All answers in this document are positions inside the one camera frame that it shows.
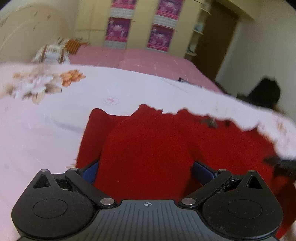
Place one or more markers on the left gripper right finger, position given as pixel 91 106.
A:
pixel 221 188

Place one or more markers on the cream corner shelf unit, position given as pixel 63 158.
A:
pixel 198 29

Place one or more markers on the striped small garment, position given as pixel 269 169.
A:
pixel 183 80

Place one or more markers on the dark wooden door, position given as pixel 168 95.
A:
pixel 213 44

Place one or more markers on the floral white pillow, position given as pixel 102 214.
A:
pixel 51 54

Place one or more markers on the white floral bed sheet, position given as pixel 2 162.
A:
pixel 48 135

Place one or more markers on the upper left purple poster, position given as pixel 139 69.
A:
pixel 124 4

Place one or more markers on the cream bed headboard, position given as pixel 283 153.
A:
pixel 25 30

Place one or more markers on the red knit sweater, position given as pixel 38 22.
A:
pixel 149 155

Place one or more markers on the pink mattress cover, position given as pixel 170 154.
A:
pixel 144 61

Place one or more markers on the cream wardrobe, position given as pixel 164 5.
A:
pixel 92 19

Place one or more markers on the lower right purple poster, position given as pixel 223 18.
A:
pixel 160 38

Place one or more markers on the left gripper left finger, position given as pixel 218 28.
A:
pixel 83 179

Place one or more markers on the upper right purple poster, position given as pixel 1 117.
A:
pixel 169 8

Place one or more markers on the lower left purple poster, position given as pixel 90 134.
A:
pixel 118 29

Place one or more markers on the orange checked pillow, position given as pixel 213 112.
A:
pixel 71 45

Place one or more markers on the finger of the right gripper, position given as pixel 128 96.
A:
pixel 282 167

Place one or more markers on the black chair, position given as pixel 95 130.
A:
pixel 265 94

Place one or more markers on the purple poster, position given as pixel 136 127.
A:
pixel 160 38
pixel 169 8
pixel 118 29
pixel 124 4

